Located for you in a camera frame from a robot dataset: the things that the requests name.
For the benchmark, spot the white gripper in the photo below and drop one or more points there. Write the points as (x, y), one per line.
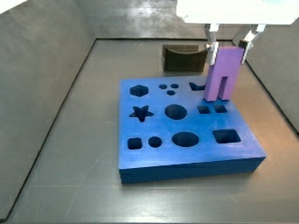
(254, 13)

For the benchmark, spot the purple double-square peg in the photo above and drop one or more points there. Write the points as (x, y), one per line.
(224, 74)

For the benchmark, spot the black curved holder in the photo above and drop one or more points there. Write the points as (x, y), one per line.
(184, 58)

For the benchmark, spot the blue shape-sorter block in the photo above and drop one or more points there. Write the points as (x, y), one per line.
(176, 136)

